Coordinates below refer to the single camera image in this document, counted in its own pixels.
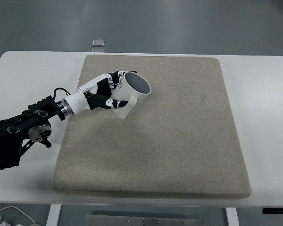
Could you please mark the metal floor plate upper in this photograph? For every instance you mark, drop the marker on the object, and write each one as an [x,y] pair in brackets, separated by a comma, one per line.
[98,43]

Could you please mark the white table leg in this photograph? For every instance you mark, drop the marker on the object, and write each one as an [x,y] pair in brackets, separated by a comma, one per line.
[232,217]
[54,214]

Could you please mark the white table leg left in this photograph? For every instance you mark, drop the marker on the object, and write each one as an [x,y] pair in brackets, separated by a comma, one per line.
[54,214]

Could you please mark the white table leg right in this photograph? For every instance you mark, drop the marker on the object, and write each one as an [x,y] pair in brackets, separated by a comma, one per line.
[232,217]

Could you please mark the beige felt mat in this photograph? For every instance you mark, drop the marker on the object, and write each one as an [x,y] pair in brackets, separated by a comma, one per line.
[181,142]

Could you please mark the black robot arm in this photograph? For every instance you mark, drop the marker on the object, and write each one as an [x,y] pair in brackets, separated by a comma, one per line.
[19,133]

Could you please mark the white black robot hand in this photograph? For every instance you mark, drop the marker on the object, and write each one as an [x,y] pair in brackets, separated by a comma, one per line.
[97,93]

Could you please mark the metal floor plate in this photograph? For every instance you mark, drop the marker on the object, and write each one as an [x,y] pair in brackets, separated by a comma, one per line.
[98,43]
[98,50]

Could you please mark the metal floor plate lower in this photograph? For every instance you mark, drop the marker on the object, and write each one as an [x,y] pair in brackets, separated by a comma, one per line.
[98,50]

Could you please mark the grey metal base plate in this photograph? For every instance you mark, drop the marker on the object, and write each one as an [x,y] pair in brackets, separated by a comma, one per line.
[108,220]

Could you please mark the white HOME cup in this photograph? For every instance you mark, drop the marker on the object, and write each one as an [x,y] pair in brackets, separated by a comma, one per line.
[132,88]

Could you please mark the black table control panel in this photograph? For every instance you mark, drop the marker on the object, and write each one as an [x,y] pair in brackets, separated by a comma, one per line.
[278,211]

